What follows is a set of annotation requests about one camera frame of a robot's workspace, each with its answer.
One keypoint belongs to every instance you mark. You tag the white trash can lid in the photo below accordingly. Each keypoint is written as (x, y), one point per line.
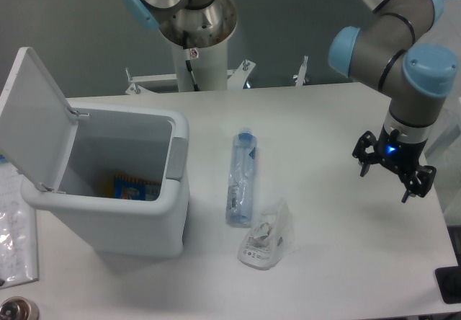
(38, 125)

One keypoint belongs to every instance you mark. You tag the clear plastic bottle blue cap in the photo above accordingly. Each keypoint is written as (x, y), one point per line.
(239, 206)

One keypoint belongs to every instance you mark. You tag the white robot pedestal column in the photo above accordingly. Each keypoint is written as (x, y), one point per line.
(201, 69)

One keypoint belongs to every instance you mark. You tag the white pedestal base frame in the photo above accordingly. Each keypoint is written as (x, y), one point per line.
(238, 79)

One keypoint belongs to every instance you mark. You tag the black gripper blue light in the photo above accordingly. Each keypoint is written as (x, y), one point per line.
(398, 149)

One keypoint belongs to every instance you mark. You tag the black device at table edge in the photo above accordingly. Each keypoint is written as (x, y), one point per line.
(448, 280)

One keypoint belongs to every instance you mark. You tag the blue orange snack packet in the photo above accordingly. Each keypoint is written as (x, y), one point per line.
(125, 187)

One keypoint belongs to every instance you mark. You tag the white trash can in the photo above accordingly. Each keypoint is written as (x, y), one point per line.
(140, 142)

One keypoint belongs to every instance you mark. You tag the round metal knob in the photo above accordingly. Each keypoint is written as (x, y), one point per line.
(19, 308)

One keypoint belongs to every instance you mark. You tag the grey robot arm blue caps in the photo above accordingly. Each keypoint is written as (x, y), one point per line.
(387, 57)

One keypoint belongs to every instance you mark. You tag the clear plastic wrapper bag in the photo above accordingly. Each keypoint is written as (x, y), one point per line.
(270, 239)

